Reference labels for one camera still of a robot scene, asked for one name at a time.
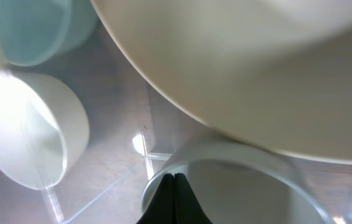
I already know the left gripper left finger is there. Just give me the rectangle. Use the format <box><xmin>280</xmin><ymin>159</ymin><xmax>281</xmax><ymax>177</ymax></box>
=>
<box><xmin>137</xmin><ymin>174</ymin><xmax>174</xmax><ymax>224</ymax></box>

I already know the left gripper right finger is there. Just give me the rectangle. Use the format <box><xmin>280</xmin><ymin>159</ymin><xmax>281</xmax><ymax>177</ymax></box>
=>
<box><xmin>174</xmin><ymin>173</ymin><xmax>212</xmax><ymax>224</ymax></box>

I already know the grey translucent cup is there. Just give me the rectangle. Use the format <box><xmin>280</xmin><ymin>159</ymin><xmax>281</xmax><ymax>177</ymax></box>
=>
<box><xmin>142</xmin><ymin>141</ymin><xmax>331</xmax><ymax>224</ymax></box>

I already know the clear plastic storage container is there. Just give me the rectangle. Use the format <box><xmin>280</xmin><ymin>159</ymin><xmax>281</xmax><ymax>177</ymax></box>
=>
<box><xmin>0</xmin><ymin>13</ymin><xmax>352</xmax><ymax>223</ymax></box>

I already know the white bowl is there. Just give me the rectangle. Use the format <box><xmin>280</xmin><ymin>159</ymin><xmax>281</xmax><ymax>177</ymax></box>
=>
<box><xmin>0</xmin><ymin>70</ymin><xmax>90</xmax><ymax>190</ymax></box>

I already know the green bowl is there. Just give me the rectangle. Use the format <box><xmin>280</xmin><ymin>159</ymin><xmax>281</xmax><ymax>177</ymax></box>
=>
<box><xmin>0</xmin><ymin>0</ymin><xmax>98</xmax><ymax>67</ymax></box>

